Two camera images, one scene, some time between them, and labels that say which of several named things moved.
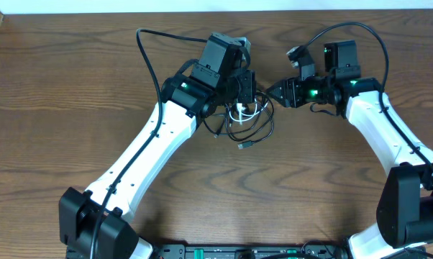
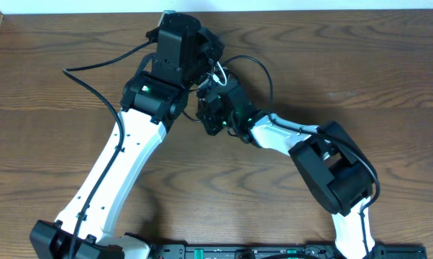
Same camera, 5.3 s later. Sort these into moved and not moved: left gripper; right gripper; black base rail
Moved: right gripper; left gripper
Not moved: black base rail
